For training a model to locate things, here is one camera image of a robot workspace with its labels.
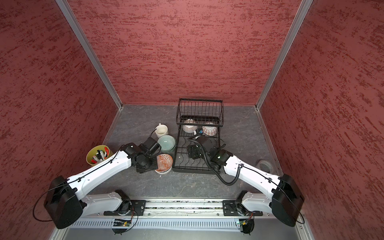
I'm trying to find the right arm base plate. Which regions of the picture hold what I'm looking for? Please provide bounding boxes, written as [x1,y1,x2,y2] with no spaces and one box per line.
[222,200,263,217]

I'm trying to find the grey tape roll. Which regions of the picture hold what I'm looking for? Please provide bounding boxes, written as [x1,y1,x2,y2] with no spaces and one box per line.
[256,160,275,174]

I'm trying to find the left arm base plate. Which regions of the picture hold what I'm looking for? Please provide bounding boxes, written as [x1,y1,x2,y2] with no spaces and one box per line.
[114,200,147,216]

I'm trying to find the orange pattern bowl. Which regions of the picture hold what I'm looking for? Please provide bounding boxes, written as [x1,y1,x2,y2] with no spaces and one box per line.
[157,154,173,171]

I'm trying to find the black wire dish rack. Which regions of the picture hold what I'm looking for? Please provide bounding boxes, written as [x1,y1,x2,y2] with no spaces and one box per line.
[173,98,225,174]

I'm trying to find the aluminium front rail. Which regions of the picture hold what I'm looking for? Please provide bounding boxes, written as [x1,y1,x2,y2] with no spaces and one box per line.
[61,197,307,218]

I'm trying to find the markers in yellow cup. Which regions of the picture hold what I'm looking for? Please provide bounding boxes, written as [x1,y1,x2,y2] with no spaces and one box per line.
[90,146,111,165]

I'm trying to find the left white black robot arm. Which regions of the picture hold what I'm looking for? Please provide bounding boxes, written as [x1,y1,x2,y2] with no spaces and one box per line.
[43,141,161,229]

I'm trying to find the white ceramic mug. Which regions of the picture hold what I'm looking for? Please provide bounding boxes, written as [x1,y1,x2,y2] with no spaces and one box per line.
[155,123,169,138]

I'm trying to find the yellow cup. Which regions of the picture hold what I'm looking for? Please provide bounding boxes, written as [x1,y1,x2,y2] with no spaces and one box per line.
[85,144,114,167]

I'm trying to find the blue triangle pattern bowl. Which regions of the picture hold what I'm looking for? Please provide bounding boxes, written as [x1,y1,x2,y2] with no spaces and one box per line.
[202,122,218,137]

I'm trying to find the pink striped bowl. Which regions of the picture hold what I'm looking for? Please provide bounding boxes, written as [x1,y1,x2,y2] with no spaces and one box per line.
[182,119,198,134]

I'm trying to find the teal line pattern bowl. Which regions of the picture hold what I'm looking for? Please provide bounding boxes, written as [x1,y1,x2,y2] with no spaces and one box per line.
[158,135,176,153]

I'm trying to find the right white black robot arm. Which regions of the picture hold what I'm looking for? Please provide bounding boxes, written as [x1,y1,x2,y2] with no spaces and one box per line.
[188,135,305,227]

